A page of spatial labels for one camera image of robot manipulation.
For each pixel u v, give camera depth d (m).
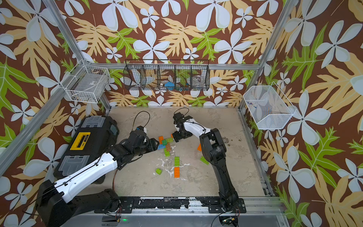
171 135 1.01
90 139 0.81
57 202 0.38
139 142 0.61
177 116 0.86
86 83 0.86
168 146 0.95
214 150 0.59
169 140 0.99
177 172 0.85
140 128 0.72
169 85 0.94
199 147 0.96
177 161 0.89
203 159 0.90
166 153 0.93
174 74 0.91
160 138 0.99
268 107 0.85
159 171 0.84
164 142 0.95
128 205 0.74
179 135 0.89
